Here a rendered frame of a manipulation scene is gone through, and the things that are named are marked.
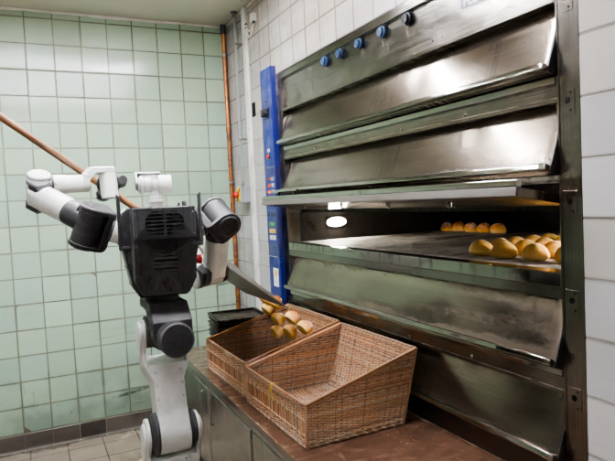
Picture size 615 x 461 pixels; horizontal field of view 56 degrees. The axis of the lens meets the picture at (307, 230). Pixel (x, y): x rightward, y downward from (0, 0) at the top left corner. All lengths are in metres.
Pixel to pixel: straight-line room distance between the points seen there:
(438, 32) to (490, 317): 0.96
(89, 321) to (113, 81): 1.49
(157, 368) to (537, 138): 1.42
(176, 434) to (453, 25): 1.64
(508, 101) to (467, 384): 0.92
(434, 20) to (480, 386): 1.23
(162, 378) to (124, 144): 2.06
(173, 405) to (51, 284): 1.87
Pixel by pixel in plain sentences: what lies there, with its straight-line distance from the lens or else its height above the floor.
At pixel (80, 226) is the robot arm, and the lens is 2.03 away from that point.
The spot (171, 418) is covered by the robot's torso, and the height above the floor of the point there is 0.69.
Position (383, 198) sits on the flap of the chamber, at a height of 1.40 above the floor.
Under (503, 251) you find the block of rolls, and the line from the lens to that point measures 2.04.
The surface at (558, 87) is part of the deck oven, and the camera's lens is 1.69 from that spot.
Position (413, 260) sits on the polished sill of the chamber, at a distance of 2.17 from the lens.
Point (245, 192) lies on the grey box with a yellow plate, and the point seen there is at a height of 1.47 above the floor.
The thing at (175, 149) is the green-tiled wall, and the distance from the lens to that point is 3.91.
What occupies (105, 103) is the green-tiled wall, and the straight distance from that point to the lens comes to 3.88.
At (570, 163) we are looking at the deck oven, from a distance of 1.65.
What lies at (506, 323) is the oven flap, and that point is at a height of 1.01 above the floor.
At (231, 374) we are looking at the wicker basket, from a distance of 2.71.
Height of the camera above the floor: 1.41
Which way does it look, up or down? 3 degrees down
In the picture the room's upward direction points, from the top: 3 degrees counter-clockwise
